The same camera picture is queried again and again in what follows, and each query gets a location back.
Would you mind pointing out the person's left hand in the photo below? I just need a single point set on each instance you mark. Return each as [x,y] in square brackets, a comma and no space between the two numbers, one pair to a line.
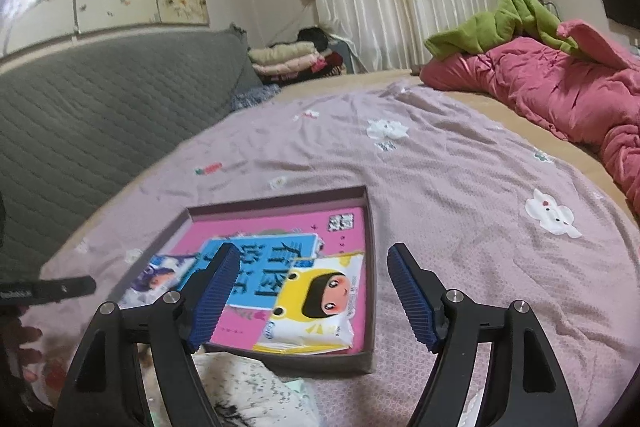
[26,341]

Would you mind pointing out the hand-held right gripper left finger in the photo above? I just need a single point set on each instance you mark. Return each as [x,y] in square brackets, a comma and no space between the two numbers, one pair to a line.
[215,297]

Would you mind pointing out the stack of folded blankets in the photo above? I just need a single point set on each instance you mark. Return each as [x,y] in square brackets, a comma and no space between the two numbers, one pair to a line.
[280,57]

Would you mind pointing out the purple printed bed sheet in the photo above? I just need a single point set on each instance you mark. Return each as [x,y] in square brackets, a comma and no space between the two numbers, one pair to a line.
[450,167]

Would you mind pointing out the pink quilt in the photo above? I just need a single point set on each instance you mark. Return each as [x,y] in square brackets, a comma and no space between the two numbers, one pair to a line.
[550,87]

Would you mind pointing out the yellow cartoon tissue packet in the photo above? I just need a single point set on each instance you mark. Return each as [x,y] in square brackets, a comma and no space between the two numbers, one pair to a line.
[320,307]

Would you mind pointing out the purple cartoon picture book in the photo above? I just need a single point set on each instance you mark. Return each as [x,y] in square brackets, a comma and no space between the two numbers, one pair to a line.
[160,277]

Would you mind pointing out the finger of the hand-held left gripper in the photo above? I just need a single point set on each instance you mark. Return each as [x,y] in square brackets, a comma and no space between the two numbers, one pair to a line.
[55,288]

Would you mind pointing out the blue patterned cloth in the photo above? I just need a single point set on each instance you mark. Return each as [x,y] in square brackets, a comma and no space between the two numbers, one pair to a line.
[255,97]

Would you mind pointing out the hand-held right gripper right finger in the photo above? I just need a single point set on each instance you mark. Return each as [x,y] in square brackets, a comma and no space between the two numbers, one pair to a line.
[407,292]

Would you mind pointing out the dark clothes pile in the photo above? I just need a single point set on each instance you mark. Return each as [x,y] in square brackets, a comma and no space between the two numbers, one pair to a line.
[312,38]

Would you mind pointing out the pink book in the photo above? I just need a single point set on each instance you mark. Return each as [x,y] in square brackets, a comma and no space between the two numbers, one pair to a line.
[280,219]

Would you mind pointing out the white floral scrunchie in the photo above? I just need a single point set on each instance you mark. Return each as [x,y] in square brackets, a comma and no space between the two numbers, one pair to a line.
[250,382]

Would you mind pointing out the green blanket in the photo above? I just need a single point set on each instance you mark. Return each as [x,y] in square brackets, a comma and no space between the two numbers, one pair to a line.
[505,22]

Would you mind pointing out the brown cardboard box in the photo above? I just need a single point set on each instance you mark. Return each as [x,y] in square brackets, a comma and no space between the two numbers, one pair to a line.
[372,307]

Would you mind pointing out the grey chair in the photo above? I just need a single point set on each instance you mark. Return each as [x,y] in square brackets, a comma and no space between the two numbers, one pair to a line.
[347,52]

